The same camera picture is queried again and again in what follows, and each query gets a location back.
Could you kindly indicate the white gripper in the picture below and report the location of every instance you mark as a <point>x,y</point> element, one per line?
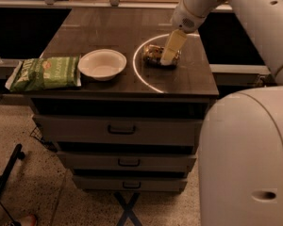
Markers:
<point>183,19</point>

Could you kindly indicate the orange soda can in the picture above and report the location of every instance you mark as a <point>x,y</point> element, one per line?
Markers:
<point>151,55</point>

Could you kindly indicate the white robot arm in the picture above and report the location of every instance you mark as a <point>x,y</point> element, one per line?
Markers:
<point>240,154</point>

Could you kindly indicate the white bowl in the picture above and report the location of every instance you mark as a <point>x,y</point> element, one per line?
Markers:
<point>102,64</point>

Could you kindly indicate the grey drawer cabinet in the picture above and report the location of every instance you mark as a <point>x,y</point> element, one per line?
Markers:
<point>140,91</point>

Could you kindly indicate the green chip bag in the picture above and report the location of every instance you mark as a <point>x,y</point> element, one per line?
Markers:
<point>45,73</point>

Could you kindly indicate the top drawer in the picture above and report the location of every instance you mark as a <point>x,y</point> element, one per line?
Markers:
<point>143,131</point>

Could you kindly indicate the drawer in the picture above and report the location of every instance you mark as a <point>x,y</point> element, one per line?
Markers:
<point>130,184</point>
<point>143,131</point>
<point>127,161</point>

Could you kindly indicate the middle drawer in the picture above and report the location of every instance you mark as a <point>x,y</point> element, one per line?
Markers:
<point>127,161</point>

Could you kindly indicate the bottom drawer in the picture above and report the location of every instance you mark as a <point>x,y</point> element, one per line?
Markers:
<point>130,184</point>

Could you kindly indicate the black stand leg left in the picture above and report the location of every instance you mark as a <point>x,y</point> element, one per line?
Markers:
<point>17,154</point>

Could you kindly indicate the red white shoe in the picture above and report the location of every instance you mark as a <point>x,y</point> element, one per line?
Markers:
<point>30,220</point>

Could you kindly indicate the black wire basket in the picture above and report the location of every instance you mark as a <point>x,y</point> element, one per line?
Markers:
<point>37,134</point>

